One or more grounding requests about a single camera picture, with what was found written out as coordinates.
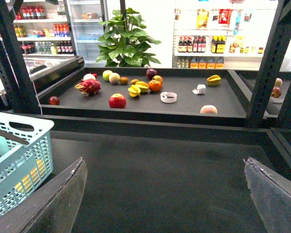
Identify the large red apple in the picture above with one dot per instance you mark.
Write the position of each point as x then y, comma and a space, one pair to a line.
117, 100

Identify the black right frame post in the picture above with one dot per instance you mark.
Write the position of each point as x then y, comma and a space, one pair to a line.
276, 47

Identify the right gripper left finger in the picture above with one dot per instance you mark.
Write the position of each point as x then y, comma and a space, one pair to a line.
53, 207

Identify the black metal frame post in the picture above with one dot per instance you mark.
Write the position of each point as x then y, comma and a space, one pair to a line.
19, 88

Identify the far yellow starfruit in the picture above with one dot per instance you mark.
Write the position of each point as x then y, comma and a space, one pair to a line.
214, 80

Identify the green apple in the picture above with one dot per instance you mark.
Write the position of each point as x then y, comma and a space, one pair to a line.
106, 75

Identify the pink dragon fruit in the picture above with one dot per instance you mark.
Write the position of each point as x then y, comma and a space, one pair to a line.
89, 86

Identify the dark purple passionfruit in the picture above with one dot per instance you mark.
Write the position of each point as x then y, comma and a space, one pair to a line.
150, 73

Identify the glass chest freezer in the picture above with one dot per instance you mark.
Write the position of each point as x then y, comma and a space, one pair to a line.
45, 70

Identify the orange persimmon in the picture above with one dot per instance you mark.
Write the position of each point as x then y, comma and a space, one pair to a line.
154, 85

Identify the rear yellow starfruit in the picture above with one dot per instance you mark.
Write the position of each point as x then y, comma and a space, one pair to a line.
142, 86

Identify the left store shelf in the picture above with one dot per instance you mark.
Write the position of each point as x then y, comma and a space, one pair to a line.
42, 27

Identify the yellow mango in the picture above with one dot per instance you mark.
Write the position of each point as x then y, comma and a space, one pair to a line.
33, 179

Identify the red fruit side tray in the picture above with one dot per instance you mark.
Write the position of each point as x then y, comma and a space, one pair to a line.
276, 92

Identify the yellow starfruit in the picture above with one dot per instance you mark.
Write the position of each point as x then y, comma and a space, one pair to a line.
142, 86
134, 91
214, 80

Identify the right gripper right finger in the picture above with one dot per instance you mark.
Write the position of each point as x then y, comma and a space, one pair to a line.
271, 195

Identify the red yellow apple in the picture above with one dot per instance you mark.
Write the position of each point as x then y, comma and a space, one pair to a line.
158, 78

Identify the white pink fruit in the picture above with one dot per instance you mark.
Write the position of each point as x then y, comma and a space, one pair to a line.
89, 76

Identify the small dark red plum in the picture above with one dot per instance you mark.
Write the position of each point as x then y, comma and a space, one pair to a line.
54, 100

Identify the pale pink peach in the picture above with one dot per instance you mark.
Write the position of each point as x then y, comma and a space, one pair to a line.
208, 109

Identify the pale fruit side tray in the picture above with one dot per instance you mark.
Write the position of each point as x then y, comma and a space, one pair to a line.
278, 82

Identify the black fruit tray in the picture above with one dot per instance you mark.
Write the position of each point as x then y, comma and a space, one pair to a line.
227, 97

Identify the store shelf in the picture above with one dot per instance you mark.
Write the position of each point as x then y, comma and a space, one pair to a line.
42, 27
228, 34

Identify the light blue plastic basket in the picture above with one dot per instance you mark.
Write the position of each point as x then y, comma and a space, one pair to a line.
17, 160

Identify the small white tape roll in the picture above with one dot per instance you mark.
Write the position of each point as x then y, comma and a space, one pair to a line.
200, 89

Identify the front yellow starfruit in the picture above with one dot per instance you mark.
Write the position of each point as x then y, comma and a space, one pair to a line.
134, 91

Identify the right store shelf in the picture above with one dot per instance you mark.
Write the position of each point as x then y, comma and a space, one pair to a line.
228, 34

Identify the brown kiwi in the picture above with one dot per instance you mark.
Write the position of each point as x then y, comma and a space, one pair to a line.
134, 81
124, 80

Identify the beige round melon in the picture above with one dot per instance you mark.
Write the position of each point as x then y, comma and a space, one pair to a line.
114, 78

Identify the green potted plant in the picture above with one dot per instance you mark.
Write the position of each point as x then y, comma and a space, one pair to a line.
125, 43

